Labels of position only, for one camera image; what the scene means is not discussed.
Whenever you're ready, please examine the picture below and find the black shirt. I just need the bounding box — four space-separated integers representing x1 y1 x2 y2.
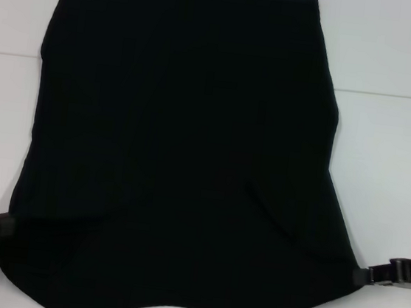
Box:
0 0 398 308

